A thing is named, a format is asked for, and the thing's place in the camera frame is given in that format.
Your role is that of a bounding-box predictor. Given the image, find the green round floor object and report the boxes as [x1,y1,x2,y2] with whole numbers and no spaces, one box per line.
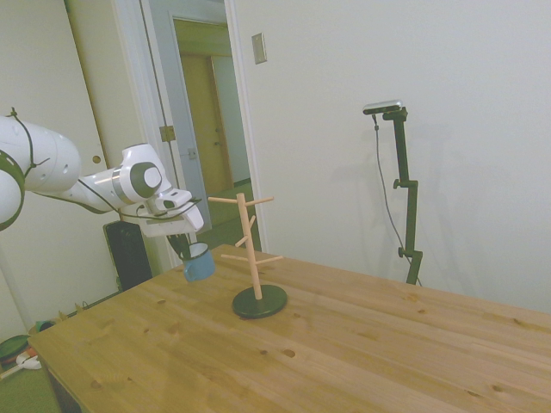
[0,335,32,367]

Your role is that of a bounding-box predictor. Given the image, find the blue enamel mug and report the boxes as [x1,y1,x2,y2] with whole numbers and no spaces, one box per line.
[180,242,216,284]

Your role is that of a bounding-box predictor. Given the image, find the white door with knob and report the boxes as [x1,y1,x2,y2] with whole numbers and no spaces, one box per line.
[64,0,170,276]

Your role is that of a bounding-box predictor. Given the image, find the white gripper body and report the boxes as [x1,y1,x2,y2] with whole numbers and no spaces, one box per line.
[139,205,206,239]

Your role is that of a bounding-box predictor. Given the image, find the grey wall switch plate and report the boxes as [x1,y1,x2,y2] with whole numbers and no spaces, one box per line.
[251,32,268,65]

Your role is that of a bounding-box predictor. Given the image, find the black box speaker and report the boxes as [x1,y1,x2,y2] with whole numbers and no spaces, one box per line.
[102,219,153,293]

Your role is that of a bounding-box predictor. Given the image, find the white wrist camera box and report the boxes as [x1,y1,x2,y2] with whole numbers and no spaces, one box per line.
[153,190,193,213]

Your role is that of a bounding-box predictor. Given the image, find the silver exterior camera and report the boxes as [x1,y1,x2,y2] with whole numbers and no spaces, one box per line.
[362,99,406,116]

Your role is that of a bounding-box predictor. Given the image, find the wooden mug tree black base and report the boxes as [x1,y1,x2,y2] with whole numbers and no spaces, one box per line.
[207,193,288,320]

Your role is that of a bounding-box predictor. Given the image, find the black camera stand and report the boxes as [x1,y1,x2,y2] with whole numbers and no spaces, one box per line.
[381,107,424,286]

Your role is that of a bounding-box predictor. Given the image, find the white floor object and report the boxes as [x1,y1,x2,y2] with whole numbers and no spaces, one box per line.
[15,352,43,372]

